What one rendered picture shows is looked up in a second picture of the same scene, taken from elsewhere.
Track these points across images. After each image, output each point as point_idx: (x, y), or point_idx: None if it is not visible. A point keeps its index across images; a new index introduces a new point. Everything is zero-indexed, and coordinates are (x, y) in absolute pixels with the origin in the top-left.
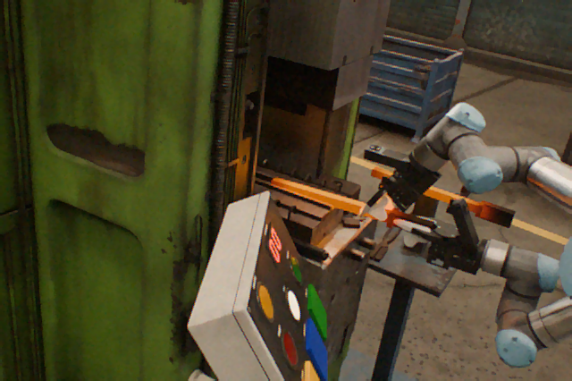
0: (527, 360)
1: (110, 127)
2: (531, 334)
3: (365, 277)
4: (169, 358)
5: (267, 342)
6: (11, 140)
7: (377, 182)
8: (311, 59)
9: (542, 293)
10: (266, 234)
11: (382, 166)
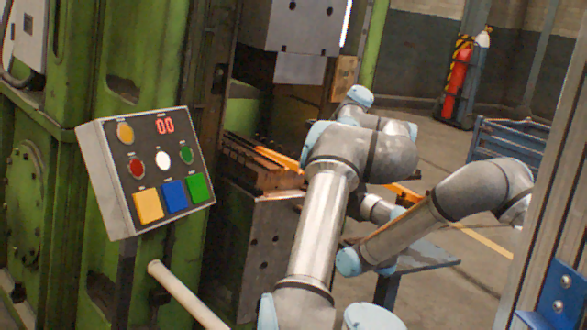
0: (350, 269)
1: (137, 76)
2: (357, 250)
3: (420, 324)
4: None
5: (111, 146)
6: (87, 82)
7: (492, 261)
8: (257, 43)
9: None
10: (160, 116)
11: (508, 250)
